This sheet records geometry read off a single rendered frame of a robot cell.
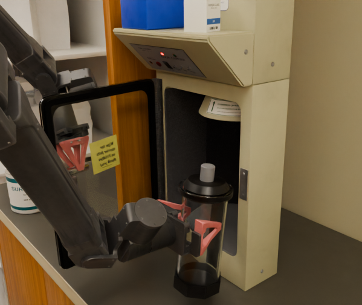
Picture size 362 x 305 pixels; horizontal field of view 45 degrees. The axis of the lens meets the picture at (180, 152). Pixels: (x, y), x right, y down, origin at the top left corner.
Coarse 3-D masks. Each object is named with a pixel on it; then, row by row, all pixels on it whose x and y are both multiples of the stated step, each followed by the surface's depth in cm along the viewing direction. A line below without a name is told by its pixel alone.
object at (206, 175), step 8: (208, 168) 84; (192, 176) 87; (200, 176) 86; (208, 176) 84; (216, 176) 88; (184, 184) 86; (192, 184) 84; (200, 184) 84; (208, 184) 84; (216, 184) 84; (224, 184) 85; (200, 192) 82; (208, 192) 82; (216, 192) 83; (224, 192) 84
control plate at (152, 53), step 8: (136, 48) 98; (144, 48) 95; (152, 48) 92; (160, 48) 89; (168, 48) 87; (144, 56) 99; (152, 56) 96; (160, 56) 93; (168, 56) 91; (184, 56) 86; (152, 64) 101; (176, 64) 92; (184, 64) 89; (192, 64) 87; (176, 72) 96; (184, 72) 93; (192, 72) 91; (200, 72) 88
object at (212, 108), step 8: (208, 96) 100; (208, 104) 99; (216, 104) 97; (224, 104) 96; (232, 104) 95; (200, 112) 101; (208, 112) 98; (216, 112) 97; (224, 112) 96; (232, 112) 95; (240, 112) 95; (224, 120) 96; (232, 120) 95; (240, 120) 95
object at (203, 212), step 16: (192, 192) 83; (192, 208) 84; (208, 208) 83; (224, 208) 85; (192, 224) 85; (224, 224) 87; (192, 256) 86; (208, 256) 86; (176, 272) 91; (192, 272) 87; (208, 272) 88
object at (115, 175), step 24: (48, 96) 87; (120, 96) 100; (144, 96) 106; (72, 120) 92; (96, 120) 97; (120, 120) 102; (144, 120) 107; (72, 144) 94; (96, 144) 98; (120, 144) 103; (144, 144) 109; (72, 168) 95; (96, 168) 100; (120, 168) 105; (144, 168) 111; (96, 192) 101; (120, 192) 107; (144, 192) 113
